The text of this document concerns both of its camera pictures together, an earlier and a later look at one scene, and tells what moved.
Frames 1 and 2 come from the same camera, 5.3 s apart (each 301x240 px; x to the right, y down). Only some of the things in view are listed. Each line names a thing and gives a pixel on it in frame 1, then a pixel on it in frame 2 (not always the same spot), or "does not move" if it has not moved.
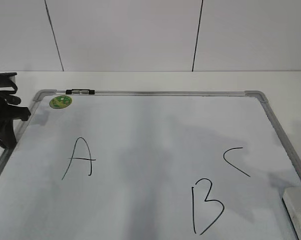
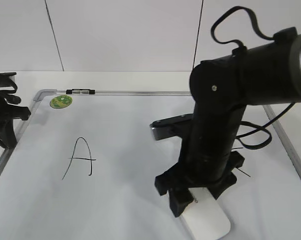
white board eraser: (297, 200) → (204, 218)
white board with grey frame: (147, 165) does not move
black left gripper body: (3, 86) does not move
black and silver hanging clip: (80, 91) does not move
